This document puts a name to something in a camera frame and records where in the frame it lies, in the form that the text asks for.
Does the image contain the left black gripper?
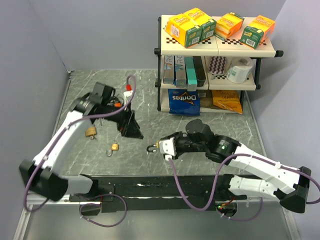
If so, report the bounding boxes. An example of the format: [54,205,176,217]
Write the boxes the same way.
[101,101,144,139]

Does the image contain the orange black padlock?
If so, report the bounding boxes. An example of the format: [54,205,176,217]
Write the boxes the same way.
[108,96,124,108]

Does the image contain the yellow padlock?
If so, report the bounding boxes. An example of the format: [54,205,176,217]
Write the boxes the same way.
[146,142,159,153]

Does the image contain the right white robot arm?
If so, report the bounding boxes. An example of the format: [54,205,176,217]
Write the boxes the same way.
[171,119,312,214]

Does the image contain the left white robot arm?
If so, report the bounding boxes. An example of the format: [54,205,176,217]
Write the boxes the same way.
[19,82,144,202]

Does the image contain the small brass padlock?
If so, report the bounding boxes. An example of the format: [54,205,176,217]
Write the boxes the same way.
[106,140,119,157]

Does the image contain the large brass padlock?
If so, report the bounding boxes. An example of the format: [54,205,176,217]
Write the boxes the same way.
[84,118,103,140]

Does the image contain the blue Doritos bag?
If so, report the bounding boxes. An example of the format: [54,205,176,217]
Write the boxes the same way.
[168,89,201,117]

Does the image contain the brown snack bag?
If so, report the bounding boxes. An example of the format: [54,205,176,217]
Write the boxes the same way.
[197,89,214,109]

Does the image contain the yellow honey dijon bag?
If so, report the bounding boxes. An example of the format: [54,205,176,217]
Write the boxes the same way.
[211,90,243,115]

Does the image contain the teal box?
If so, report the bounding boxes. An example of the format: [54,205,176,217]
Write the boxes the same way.
[184,56,198,92]

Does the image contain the beige three tier shelf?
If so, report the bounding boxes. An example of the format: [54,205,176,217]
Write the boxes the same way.
[154,15,284,112]

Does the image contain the purple zigzag sponge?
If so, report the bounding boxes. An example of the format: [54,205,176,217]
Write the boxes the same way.
[208,56,228,76]

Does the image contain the black green box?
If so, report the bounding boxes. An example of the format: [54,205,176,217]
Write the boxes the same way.
[193,56,206,87]

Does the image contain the toilet paper roll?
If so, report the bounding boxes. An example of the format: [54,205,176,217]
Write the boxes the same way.
[226,57,253,84]

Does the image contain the yellow sponge box left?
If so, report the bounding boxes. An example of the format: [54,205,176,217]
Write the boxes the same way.
[165,13,202,48]

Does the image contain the yellow sponge box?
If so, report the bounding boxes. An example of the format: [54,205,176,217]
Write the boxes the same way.
[183,7,217,42]
[165,13,202,48]

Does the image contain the orange sponge pack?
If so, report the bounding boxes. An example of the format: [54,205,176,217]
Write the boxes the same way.
[214,12,244,40]

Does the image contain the orange green sponge box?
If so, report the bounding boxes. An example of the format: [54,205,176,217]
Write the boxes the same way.
[240,15,276,49]

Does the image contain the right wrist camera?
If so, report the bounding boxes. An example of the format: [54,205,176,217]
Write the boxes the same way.
[159,137,177,161]

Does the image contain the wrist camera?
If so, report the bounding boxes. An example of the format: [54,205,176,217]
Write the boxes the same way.
[159,137,177,161]
[123,84,133,104]

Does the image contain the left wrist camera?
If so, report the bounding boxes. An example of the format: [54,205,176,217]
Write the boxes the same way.
[123,84,133,104]

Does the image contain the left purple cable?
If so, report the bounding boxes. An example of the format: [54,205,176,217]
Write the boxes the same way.
[23,74,137,228]

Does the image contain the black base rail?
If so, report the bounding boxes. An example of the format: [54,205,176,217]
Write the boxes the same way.
[68,174,251,214]

